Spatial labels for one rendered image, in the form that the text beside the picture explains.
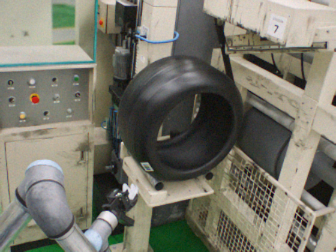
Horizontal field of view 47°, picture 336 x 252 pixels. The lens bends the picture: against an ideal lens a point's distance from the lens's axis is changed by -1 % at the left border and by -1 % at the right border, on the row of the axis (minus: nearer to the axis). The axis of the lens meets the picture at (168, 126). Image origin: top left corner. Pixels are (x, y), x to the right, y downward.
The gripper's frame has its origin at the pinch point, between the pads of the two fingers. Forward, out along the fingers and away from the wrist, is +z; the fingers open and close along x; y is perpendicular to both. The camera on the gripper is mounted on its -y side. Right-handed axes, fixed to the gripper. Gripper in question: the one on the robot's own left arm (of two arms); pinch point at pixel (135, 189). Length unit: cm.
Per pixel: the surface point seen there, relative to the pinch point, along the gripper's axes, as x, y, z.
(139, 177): 14.8, -12.1, 24.1
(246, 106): -14, -25, 124
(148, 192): 6.3, -14.3, 16.1
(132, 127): 1.1, 22.0, 13.9
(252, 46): -41, 34, 66
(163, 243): 45, -100, 63
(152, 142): -5.8, 14.4, 14.0
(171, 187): 3.5, -23.8, 32.4
